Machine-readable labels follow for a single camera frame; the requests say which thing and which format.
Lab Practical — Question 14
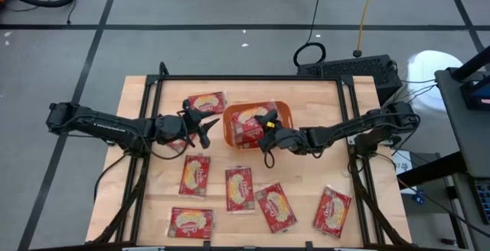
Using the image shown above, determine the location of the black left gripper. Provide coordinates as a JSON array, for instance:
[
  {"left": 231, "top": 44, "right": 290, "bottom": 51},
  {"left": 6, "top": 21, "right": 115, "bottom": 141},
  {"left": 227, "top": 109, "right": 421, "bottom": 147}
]
[{"left": 155, "top": 99, "right": 221, "bottom": 149}]

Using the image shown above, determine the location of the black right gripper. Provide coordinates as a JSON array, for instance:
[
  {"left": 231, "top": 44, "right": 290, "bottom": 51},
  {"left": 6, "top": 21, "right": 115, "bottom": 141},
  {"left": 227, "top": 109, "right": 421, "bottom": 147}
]
[{"left": 254, "top": 109, "right": 312, "bottom": 156}]

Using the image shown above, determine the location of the orange plastic basket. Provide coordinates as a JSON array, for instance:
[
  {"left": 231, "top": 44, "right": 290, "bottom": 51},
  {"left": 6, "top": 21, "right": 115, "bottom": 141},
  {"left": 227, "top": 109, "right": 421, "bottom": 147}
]
[{"left": 221, "top": 100, "right": 295, "bottom": 151}]

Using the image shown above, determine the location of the white paper sheet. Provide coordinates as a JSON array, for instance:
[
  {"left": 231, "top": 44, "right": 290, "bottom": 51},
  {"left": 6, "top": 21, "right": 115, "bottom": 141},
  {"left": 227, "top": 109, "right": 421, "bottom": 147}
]
[{"left": 390, "top": 149, "right": 418, "bottom": 195}]

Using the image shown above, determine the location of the black desk base beam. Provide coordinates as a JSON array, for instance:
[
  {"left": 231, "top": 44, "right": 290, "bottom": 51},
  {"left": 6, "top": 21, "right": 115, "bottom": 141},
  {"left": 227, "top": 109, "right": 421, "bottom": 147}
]
[{"left": 396, "top": 151, "right": 466, "bottom": 191}]

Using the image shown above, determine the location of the grey side desk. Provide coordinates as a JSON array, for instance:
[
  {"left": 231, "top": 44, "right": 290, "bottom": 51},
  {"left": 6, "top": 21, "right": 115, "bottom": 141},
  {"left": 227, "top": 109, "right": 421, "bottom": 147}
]
[{"left": 434, "top": 67, "right": 490, "bottom": 179}]

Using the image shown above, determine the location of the black device blue screen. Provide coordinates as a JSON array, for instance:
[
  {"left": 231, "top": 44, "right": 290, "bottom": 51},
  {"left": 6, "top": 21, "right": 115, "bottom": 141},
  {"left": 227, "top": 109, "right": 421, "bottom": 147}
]
[{"left": 459, "top": 77, "right": 490, "bottom": 111}]

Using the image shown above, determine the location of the black monitor pole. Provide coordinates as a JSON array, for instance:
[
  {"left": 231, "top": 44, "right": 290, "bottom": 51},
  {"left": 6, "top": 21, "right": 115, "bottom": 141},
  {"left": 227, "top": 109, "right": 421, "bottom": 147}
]
[{"left": 449, "top": 46, "right": 490, "bottom": 83}]

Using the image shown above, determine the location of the black keyboard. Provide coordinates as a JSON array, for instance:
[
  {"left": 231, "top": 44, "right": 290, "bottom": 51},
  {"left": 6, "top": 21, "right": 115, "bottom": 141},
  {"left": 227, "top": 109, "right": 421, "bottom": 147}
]
[{"left": 473, "top": 180, "right": 490, "bottom": 225}]

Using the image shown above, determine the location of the black aluminium table frame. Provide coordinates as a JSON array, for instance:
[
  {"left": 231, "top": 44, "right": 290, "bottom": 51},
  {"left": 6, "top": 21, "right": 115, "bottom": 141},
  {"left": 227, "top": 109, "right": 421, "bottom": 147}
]
[{"left": 86, "top": 61, "right": 413, "bottom": 251}]

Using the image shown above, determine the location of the black coiled hanging cable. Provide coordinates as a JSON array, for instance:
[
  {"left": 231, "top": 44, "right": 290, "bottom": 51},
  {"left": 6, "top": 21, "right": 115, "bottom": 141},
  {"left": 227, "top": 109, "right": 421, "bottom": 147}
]
[{"left": 292, "top": 0, "right": 327, "bottom": 68}]

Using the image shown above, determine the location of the yellow hanging cable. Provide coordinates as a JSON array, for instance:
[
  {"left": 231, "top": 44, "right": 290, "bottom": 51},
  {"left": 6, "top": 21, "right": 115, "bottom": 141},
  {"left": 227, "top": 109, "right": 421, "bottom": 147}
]
[{"left": 354, "top": 0, "right": 381, "bottom": 59}]

